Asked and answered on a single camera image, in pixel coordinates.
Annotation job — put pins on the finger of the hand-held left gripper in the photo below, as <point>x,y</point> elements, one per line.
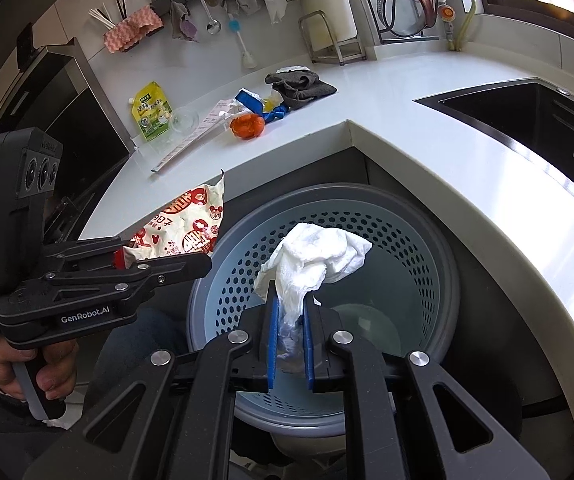
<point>167,270</point>
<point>82,252</point>

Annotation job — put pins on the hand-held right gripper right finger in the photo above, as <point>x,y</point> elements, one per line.
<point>310,350</point>

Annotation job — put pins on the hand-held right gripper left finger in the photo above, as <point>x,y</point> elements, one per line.
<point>272,345</point>

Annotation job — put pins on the red white snack packet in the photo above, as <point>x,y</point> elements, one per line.
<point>192,220</point>

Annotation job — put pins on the white tissue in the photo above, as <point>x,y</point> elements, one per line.
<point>317,255</point>

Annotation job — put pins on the blue perforated waste basket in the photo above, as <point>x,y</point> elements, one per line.
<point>407,280</point>

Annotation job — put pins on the long paper receipt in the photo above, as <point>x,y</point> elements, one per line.
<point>192,142</point>

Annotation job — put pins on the orange plastic wrapper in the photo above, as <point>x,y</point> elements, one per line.
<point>246,126</point>

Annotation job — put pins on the blue plastic wrapper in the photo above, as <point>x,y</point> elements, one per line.
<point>249,100</point>

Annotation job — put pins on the dark grey cloth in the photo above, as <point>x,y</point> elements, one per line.
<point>302,89</point>

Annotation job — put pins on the person's left hand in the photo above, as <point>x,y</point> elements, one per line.
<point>59,375</point>

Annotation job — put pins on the person's leg in jeans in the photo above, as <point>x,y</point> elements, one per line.
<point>137,345</point>

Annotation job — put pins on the black stove hood unit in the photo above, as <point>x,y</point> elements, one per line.
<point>72,110</point>

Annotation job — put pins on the clear glass bowl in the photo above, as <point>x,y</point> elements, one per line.
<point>185,121</point>

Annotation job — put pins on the yellow green spout pouch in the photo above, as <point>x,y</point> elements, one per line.
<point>152,110</point>

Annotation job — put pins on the small black box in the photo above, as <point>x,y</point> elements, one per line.
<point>26,45</point>

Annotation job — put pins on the blue white bottle brush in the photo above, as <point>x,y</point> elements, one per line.
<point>249,57</point>

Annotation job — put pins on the pink wavy sponge cloth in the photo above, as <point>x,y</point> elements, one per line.
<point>134,27</point>

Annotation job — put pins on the bundle of white sticks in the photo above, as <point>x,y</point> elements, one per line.
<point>102,17</point>

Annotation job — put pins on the purple grey hanging cloth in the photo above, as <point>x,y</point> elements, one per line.
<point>186,27</point>

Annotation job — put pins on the metal ladle spoon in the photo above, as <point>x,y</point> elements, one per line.
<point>212,25</point>

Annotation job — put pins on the dark chopsticks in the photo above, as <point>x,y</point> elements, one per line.
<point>119,2</point>

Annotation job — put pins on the metal board holder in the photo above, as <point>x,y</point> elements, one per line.
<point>339,52</point>

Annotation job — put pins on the black kitchen sink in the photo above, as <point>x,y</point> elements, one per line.
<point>527,130</point>

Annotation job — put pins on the black lid rack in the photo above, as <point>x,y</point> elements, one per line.
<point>372,20</point>

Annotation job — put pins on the orange gas valve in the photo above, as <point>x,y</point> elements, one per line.
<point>448,12</point>

